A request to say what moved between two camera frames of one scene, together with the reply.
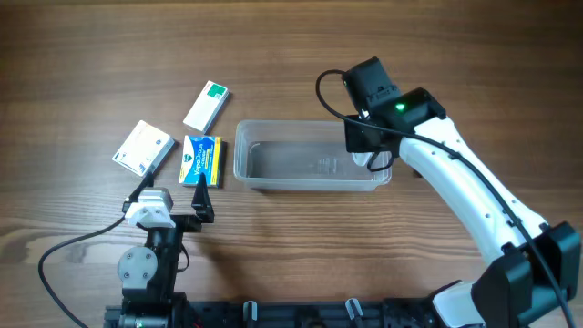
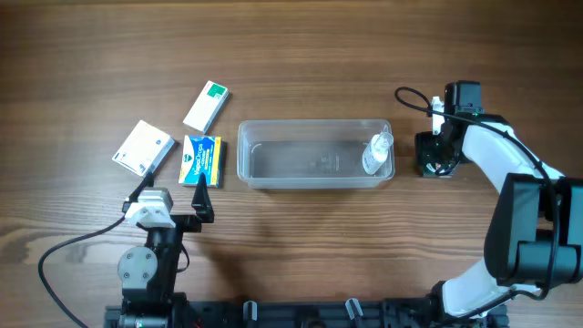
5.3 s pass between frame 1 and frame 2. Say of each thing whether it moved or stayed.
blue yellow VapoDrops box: stayed
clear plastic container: stayed
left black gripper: stayed
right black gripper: moved
